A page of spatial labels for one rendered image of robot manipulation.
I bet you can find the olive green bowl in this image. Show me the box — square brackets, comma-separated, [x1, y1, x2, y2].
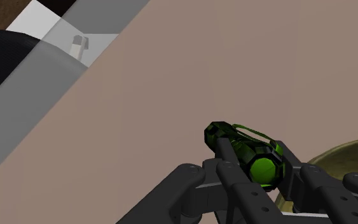
[273, 137, 358, 216]

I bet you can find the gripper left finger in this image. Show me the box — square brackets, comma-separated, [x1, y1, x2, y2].
[115, 137, 289, 224]

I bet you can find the green pen with clip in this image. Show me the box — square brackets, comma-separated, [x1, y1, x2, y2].
[203, 121, 287, 191]

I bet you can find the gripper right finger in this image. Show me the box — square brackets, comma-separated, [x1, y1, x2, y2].
[273, 141, 358, 224]

